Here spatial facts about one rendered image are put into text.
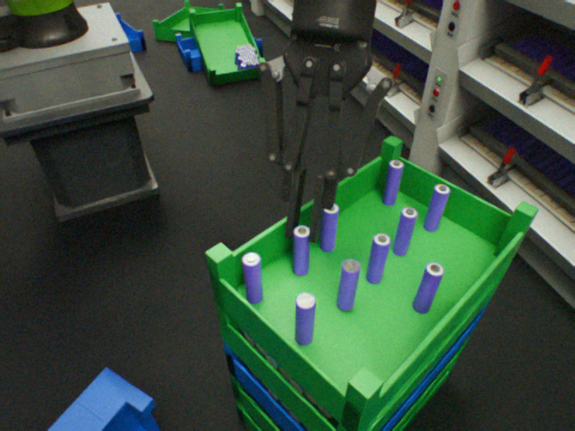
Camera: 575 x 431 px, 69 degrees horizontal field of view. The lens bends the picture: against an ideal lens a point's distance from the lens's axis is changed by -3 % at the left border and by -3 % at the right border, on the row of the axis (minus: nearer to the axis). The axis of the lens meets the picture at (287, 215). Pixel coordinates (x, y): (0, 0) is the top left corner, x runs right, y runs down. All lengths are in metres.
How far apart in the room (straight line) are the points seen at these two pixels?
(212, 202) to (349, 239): 0.60
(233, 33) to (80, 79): 0.94
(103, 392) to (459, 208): 0.49
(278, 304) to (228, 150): 0.84
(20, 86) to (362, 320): 0.77
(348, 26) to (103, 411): 0.49
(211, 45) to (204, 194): 0.78
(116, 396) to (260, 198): 0.64
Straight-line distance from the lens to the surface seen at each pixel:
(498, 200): 1.02
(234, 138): 1.31
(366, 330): 0.46
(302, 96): 0.42
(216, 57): 1.71
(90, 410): 0.59
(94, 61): 0.96
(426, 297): 0.46
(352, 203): 0.58
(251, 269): 0.43
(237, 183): 1.14
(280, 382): 0.47
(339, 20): 0.40
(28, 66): 0.96
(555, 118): 0.91
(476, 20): 1.02
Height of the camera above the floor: 0.71
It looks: 43 degrees down
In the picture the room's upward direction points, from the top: straight up
